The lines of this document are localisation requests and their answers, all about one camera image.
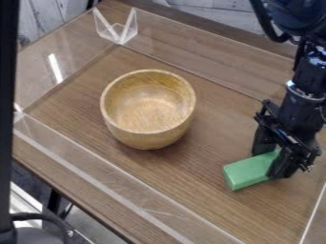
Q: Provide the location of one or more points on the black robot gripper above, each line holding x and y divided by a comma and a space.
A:
289, 126

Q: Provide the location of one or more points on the green rectangular block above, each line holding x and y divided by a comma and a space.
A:
248, 171

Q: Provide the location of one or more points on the brown wooden bowl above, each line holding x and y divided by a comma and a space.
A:
147, 107

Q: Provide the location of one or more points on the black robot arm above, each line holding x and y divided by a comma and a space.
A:
297, 21

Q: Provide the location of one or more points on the black table leg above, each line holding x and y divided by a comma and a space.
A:
53, 202

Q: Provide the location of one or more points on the black metal base plate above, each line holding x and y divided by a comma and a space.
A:
76, 237

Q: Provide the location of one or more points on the clear acrylic corner bracket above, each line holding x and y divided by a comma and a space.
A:
117, 33

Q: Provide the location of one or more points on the clear acrylic tray wall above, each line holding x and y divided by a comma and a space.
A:
160, 197

